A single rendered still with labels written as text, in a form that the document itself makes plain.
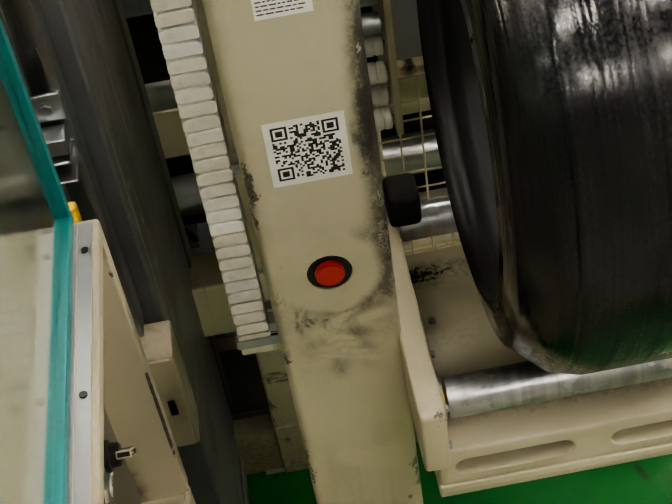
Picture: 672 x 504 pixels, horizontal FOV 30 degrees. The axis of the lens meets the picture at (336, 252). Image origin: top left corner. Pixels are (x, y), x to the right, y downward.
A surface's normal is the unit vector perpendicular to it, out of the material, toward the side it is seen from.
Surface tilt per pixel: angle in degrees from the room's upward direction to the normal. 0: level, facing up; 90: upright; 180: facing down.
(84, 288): 0
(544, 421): 0
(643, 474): 0
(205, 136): 90
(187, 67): 90
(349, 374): 90
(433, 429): 90
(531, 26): 55
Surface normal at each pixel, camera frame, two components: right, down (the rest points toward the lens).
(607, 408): -0.12, -0.72
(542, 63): -0.65, 0.13
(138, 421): 0.14, 0.67
